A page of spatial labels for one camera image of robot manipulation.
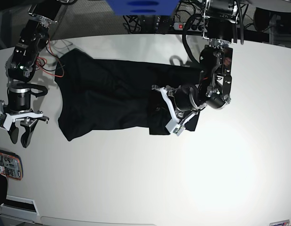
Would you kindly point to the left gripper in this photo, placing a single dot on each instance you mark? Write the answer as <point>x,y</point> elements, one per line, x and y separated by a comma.
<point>183,102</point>

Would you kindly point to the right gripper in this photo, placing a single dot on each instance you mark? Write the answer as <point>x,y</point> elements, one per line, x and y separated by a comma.
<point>19,108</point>

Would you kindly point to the black T-shirt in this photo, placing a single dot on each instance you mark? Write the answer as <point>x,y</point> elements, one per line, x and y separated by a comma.
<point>104,94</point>

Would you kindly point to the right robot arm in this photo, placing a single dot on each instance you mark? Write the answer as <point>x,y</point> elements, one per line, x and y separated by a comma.
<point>34,37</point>

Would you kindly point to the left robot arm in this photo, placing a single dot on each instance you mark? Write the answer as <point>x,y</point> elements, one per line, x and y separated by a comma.
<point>221,22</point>

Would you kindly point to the black round object at left edge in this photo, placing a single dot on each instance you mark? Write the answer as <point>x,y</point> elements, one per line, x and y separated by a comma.
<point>3,188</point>

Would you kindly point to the white tray with black slot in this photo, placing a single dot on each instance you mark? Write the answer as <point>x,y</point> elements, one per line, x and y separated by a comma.
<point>19,208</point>

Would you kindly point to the small printed package corner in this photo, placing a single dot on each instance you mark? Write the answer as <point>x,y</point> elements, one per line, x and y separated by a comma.
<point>280,223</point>

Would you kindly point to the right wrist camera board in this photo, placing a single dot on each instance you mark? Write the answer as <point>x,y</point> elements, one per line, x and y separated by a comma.
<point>2,120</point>

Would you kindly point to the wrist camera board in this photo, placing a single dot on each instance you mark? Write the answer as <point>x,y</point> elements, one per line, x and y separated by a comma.
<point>2,120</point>
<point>174,128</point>

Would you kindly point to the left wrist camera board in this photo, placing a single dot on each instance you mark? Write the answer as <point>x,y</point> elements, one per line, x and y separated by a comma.
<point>174,128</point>

